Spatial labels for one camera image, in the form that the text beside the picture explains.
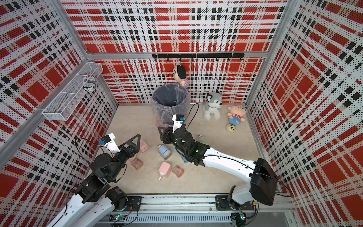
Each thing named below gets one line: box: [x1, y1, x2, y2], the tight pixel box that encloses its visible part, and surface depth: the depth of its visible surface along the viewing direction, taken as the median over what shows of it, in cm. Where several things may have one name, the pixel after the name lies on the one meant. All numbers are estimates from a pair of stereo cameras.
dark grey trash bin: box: [150, 84, 191, 128], surface depth 93 cm
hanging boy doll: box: [172, 65, 189, 88], surface depth 95 cm
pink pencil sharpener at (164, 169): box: [157, 161, 172, 181], surface depth 82 cm
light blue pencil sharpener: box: [157, 144, 172, 160], surface depth 87 cm
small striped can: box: [82, 72, 97, 92], surface depth 79 cm
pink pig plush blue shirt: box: [227, 104, 247, 127], surface depth 109 cm
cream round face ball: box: [225, 122, 236, 133], surface depth 104 cm
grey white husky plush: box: [202, 89, 223, 121], surface depth 103 cm
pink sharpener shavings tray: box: [172, 164, 185, 178], surface depth 86 cm
